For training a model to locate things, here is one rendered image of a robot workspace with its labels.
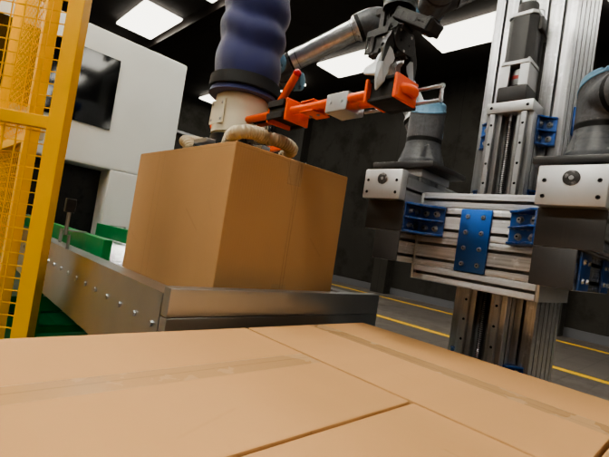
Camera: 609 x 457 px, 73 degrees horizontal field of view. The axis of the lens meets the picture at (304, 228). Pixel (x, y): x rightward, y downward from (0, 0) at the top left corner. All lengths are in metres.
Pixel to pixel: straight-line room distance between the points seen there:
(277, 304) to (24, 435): 0.67
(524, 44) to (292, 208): 0.86
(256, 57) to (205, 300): 0.76
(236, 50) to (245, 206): 0.53
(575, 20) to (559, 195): 0.68
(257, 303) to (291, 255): 0.19
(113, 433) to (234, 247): 0.63
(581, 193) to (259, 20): 0.98
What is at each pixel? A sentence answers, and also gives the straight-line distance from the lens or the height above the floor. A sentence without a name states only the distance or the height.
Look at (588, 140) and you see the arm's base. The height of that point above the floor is 1.08.
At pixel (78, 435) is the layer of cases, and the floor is 0.54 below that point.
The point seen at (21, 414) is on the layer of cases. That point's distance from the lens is 0.49.
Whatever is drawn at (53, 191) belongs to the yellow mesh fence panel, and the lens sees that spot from 1.54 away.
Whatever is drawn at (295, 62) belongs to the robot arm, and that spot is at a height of 1.39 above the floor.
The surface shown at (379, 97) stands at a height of 1.06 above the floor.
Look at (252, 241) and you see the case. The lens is 1.02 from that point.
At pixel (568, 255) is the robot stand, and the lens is 1.07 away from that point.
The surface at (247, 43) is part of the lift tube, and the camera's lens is 1.36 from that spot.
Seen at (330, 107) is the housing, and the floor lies 1.06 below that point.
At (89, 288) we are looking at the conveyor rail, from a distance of 1.30.
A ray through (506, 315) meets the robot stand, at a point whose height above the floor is 0.62.
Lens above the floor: 0.74
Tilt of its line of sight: 2 degrees up
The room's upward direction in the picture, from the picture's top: 9 degrees clockwise
